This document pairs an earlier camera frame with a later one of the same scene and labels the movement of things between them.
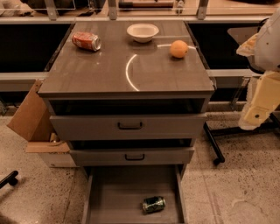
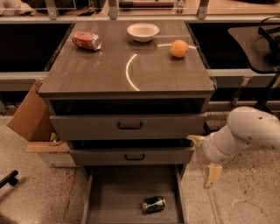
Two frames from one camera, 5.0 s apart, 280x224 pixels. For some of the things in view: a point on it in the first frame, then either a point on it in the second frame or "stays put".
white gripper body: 269,48 → 210,149
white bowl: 143,32 stays put
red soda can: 87,40 stays put
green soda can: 153,204 stays put
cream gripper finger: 248,47 → 199,139
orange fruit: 178,48 stays put
